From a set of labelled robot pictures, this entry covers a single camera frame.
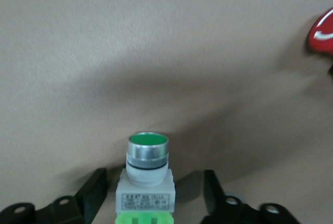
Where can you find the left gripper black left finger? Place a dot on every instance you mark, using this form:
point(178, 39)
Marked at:
point(88, 200)

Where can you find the brown table cover sheet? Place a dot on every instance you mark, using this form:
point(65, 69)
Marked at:
point(130, 39)

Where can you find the green push button white body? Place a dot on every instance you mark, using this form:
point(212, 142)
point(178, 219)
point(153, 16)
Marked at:
point(144, 182)

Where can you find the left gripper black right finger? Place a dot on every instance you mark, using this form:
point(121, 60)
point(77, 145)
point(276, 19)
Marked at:
point(216, 203)

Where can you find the red mushroom button tan body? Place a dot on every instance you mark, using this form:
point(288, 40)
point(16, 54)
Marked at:
point(322, 44)

